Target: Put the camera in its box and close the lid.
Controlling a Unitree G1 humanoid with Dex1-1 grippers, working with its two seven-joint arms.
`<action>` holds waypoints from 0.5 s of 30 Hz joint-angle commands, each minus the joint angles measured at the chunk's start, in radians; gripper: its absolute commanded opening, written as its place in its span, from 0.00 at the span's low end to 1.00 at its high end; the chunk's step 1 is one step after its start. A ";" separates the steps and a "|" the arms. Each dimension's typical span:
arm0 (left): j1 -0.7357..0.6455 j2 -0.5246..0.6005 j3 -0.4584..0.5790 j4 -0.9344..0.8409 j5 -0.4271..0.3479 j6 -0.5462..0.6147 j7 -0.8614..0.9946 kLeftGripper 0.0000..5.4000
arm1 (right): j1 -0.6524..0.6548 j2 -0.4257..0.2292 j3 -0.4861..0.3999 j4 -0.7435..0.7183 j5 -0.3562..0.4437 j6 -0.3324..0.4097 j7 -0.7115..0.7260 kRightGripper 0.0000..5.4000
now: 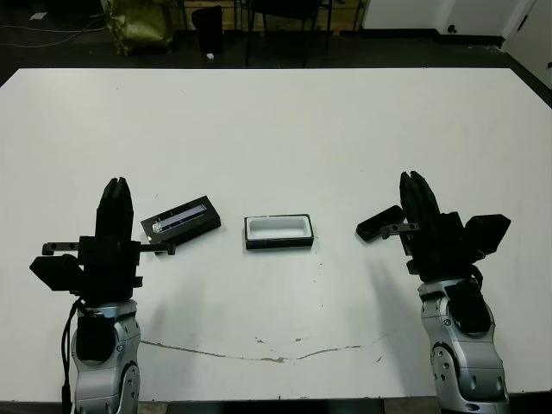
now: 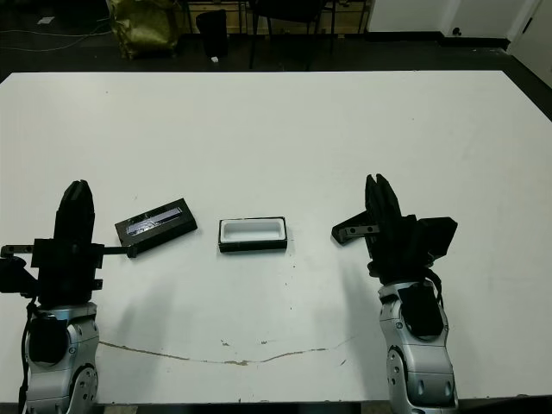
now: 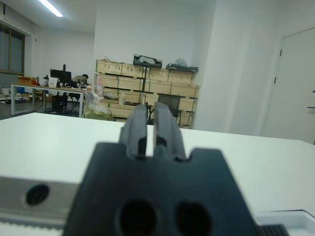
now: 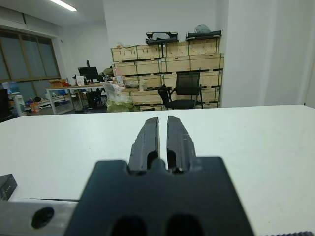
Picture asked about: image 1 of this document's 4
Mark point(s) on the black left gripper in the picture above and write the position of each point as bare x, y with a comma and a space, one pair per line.
108, 267

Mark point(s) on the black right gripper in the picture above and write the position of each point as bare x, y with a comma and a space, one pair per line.
444, 254

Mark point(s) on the black phone-like camera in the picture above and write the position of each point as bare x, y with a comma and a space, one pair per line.
379, 223

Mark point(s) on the black box lid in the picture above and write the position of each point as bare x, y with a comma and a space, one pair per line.
190, 224

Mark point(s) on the black box white insert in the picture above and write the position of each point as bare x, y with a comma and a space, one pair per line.
276, 243

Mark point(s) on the small black door stopper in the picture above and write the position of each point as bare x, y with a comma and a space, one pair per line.
452, 29

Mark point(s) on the crinkled plastic bag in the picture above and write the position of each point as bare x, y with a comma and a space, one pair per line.
138, 26

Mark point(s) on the white door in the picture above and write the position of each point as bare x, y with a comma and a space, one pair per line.
535, 43

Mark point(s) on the black waste bin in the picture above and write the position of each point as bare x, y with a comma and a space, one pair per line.
208, 28

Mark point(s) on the white paper sheet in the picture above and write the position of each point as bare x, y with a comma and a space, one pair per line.
38, 16

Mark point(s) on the black office chair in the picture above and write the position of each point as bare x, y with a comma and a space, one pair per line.
286, 8

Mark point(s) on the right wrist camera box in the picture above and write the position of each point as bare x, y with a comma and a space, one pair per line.
487, 233

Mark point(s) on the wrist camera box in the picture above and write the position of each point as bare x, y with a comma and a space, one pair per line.
54, 271
487, 233

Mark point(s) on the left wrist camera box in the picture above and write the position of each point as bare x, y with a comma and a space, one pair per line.
54, 271

